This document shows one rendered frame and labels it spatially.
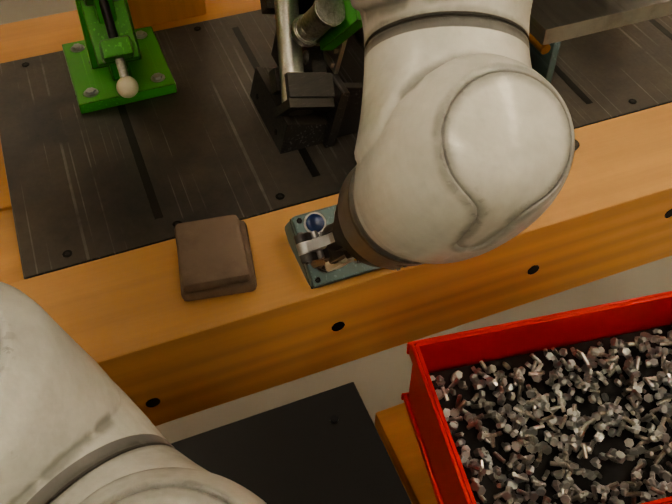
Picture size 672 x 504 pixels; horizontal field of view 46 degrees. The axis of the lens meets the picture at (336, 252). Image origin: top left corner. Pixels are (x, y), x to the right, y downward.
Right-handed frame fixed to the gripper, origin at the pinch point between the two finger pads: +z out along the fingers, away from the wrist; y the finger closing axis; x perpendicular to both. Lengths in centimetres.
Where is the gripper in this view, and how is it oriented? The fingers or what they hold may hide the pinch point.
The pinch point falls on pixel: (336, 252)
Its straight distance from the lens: 79.0
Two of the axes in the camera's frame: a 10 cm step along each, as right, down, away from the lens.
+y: 9.3, -2.7, 2.4
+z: -2.1, 1.5, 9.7
